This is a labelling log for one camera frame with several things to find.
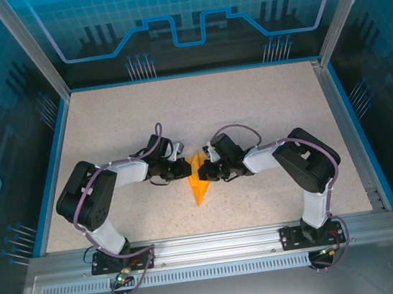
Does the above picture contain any orange paper sheet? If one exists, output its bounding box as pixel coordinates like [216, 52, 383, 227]
[183, 149, 214, 207]

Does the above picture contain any blue table edge strip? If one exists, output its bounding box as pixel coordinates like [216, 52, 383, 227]
[322, 56, 393, 218]
[12, 96, 91, 259]

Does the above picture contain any long aluminium base rail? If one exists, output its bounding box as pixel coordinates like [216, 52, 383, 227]
[25, 207, 393, 285]

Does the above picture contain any slotted grey cable duct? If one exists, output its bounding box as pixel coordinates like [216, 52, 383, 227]
[39, 248, 343, 294]

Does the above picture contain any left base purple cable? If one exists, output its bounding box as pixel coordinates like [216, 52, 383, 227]
[96, 245, 162, 294]

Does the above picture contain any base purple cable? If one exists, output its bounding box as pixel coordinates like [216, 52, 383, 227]
[96, 245, 162, 294]
[301, 208, 354, 273]

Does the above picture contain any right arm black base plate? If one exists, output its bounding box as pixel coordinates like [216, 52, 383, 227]
[278, 218, 345, 252]

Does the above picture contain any left base cable connector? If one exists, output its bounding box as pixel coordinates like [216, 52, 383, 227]
[114, 267, 134, 286]

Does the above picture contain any base cable connector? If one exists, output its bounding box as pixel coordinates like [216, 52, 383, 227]
[316, 243, 344, 259]
[114, 267, 134, 286]

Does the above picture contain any aluminium side rail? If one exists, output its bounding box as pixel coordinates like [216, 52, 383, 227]
[309, 53, 387, 218]

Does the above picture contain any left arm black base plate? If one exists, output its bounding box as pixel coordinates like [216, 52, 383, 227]
[89, 244, 159, 277]

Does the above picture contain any right base cable connector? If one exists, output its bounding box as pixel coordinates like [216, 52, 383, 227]
[316, 243, 344, 259]

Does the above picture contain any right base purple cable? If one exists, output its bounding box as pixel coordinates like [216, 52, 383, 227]
[301, 208, 354, 273]

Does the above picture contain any aluminium frame post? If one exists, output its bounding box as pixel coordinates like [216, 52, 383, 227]
[0, 0, 72, 109]
[310, 0, 391, 68]

